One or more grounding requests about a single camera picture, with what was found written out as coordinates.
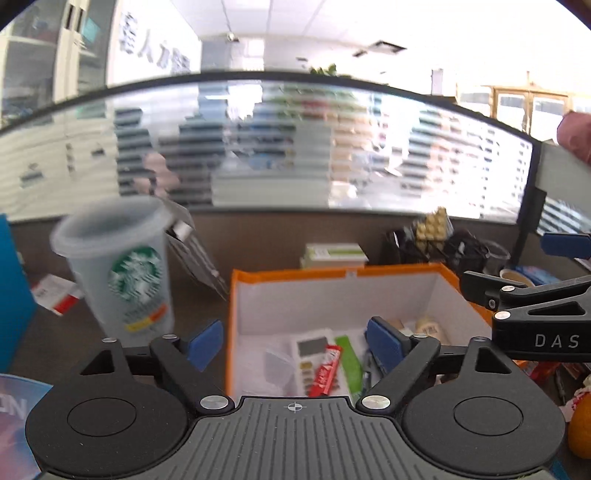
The glass desk partition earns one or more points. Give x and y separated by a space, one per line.
283 141

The black mesh desk organizer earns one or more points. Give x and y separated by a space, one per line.
461 252

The calculator in box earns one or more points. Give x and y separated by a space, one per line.
308 352

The boxed item leaning behind cup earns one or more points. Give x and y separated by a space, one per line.
186 245

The red white small card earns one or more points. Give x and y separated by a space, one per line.
56 294

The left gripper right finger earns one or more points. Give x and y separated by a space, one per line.
405 361

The crumpled white tissue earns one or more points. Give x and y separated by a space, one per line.
581 393

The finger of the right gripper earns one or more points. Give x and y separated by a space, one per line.
511 301
568 245

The green snack packet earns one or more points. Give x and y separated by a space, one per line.
351 366

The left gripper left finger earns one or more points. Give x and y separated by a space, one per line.
181 364

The beige paper cup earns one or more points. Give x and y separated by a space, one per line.
515 276

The blue paper bag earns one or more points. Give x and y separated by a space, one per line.
17 304

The stack of books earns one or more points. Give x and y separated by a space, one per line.
553 270

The person in pink sweater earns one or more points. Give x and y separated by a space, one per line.
574 135

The green white box stack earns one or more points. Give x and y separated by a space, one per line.
335 255

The white cream bottle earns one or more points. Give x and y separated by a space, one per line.
432 328

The black grey marker pen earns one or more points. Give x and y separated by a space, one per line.
371 372

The yellow pill blister pack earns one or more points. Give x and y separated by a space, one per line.
434 227

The orange fruit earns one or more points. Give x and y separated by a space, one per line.
579 430

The orange cardboard box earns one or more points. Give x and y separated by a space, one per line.
266 308

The Starbucks plastic cup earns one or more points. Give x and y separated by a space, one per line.
117 252

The red KitKat bar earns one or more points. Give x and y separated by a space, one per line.
327 372

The clear heart-shaped container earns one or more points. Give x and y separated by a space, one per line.
278 372

